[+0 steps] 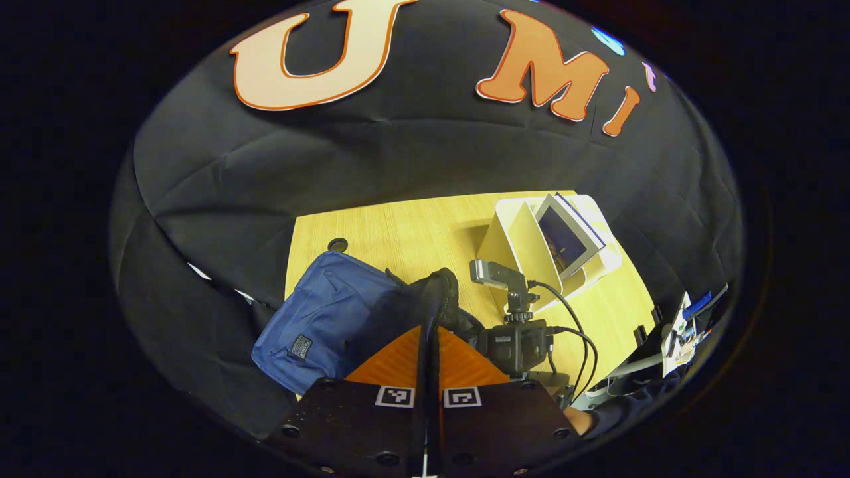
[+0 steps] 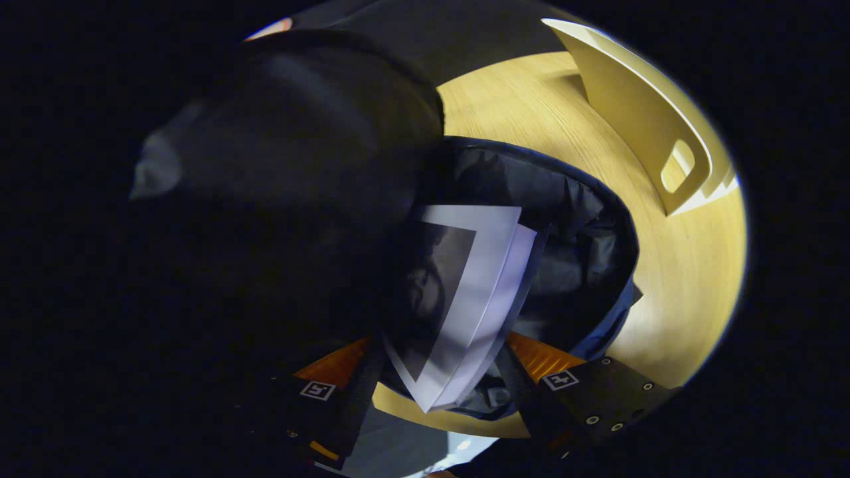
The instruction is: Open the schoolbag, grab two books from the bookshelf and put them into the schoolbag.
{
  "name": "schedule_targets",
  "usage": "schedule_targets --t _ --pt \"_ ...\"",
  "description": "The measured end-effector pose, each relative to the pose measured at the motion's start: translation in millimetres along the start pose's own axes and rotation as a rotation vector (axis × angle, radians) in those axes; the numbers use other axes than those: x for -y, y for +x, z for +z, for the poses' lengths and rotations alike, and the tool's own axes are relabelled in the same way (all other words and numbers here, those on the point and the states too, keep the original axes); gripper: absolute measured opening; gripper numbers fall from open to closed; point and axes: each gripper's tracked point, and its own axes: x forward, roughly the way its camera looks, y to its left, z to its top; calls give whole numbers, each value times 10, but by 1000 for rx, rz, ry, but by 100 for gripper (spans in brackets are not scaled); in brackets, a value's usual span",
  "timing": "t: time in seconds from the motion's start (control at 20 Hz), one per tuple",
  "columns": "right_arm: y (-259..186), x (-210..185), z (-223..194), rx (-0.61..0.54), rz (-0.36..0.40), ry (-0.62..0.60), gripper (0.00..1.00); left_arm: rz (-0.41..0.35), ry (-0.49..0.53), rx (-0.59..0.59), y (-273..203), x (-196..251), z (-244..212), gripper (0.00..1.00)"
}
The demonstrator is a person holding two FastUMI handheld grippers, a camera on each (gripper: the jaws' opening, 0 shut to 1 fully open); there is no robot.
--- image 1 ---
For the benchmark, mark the blue schoolbag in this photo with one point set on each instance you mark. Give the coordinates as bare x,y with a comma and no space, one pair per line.
332,312

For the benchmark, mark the white small parts board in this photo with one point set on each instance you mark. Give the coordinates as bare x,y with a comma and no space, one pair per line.
677,332

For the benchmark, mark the white bookshelf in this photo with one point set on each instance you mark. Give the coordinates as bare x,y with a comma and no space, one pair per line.
518,245

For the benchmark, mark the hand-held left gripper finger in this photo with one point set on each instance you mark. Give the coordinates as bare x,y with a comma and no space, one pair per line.
420,425
437,425

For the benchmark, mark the black backdrop cloth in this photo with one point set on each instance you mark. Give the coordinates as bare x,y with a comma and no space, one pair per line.
398,146

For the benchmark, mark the blue plastic object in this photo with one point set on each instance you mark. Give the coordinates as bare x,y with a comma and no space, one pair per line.
697,304

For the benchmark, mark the white book blue picture cover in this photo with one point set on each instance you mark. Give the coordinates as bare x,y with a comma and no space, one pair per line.
564,242

